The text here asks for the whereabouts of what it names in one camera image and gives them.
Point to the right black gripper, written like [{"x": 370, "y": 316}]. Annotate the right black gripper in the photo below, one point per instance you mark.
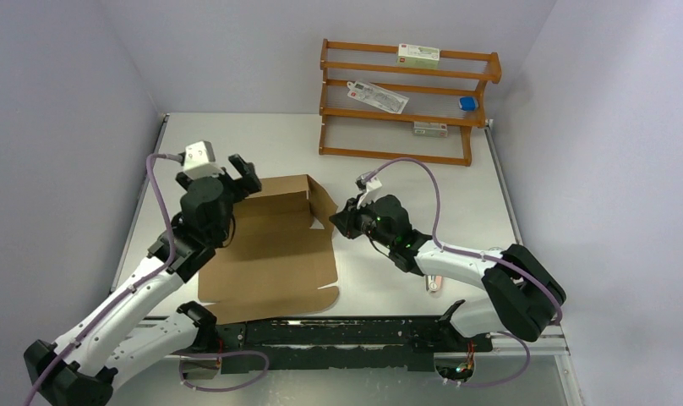
[{"x": 343, "y": 220}]

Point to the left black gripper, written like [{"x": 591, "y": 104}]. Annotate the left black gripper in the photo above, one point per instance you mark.
[{"x": 248, "y": 182}]

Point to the brown cardboard box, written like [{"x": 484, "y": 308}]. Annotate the brown cardboard box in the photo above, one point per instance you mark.
[{"x": 281, "y": 261}]

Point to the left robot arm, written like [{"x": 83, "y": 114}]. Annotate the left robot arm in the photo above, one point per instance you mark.
[{"x": 87, "y": 364}]

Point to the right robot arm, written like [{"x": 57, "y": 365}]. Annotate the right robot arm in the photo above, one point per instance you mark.
[{"x": 520, "y": 296}]

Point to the grey white box lower shelf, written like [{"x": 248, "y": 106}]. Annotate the grey white box lower shelf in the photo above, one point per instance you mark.
[{"x": 429, "y": 129}]

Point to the green white box top shelf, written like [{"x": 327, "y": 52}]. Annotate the green white box top shelf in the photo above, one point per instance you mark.
[{"x": 417, "y": 57}]

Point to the pink white small device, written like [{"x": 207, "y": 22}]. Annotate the pink white small device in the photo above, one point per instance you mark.
[{"x": 433, "y": 283}]

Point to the orange wooden shelf rack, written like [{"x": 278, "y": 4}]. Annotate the orange wooden shelf rack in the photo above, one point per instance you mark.
[{"x": 433, "y": 97}]

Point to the white plastic packet on shelf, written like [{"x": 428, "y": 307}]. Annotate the white plastic packet on shelf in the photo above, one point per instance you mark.
[{"x": 377, "y": 97}]

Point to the blue small object on shelf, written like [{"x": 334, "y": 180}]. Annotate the blue small object on shelf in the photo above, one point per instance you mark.
[{"x": 468, "y": 103}]

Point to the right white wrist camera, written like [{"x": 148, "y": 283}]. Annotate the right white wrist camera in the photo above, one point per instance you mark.
[{"x": 369, "y": 186}]

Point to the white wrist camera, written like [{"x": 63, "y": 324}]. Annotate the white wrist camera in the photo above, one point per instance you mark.
[
  {"x": 199, "y": 161},
  {"x": 369, "y": 186}
]

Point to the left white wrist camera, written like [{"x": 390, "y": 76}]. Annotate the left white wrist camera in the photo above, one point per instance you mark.
[{"x": 199, "y": 161}]

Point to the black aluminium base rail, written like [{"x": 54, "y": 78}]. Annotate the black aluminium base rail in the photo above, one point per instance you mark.
[{"x": 416, "y": 343}]

